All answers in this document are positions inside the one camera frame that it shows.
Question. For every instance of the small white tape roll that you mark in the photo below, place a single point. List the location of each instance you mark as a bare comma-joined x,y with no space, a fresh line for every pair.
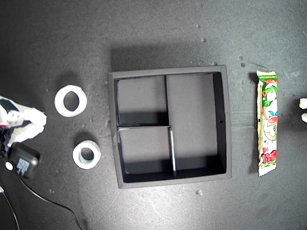
77,155

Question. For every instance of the black tray with wells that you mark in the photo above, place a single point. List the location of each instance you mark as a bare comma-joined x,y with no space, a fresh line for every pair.
192,115

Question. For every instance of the large white tape roll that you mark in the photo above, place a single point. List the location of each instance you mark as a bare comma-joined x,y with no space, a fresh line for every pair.
58,101

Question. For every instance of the snack bar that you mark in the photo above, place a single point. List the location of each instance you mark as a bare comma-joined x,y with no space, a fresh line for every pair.
268,124

